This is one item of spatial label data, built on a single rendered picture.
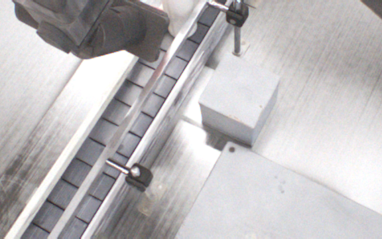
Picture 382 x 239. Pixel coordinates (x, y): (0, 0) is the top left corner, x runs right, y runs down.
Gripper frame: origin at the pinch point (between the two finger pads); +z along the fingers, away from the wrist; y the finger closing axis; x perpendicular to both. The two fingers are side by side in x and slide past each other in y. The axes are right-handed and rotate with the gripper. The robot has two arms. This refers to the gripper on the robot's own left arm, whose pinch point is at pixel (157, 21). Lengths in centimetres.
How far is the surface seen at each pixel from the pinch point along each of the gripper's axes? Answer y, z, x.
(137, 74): 2.9, 5.2, 11.1
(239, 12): -9.6, 7.1, -4.8
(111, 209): -5.0, -6.9, 28.6
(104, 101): 3.5, -2.5, 14.8
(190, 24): -3.5, 4.3, -0.5
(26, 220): 3.3, -16.0, 30.9
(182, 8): -1.4, 4.4, -2.4
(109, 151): -3.6, -10.8, 17.3
